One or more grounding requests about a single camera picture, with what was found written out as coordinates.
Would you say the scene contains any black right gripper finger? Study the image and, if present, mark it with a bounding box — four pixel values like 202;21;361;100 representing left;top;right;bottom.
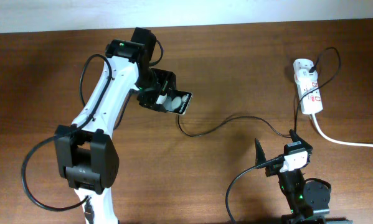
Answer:
289;129;313;152
255;139;267;169

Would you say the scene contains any black USB charger cable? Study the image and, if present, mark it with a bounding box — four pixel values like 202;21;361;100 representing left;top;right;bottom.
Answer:
177;47;342;139

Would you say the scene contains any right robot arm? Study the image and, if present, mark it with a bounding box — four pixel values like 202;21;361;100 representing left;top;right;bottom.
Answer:
255;129;331;223

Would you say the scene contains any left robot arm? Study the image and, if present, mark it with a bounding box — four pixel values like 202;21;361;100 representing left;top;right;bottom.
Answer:
54;27;192;223

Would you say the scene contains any white power strip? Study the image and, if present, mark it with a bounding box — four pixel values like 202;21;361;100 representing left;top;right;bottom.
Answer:
293;58;323;115

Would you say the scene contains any white power strip cord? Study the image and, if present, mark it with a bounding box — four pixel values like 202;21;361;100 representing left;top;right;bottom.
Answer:
309;113;373;149

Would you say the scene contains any white USB wall adapter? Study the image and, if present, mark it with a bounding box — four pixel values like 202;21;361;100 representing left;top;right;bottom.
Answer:
295;67;318;85

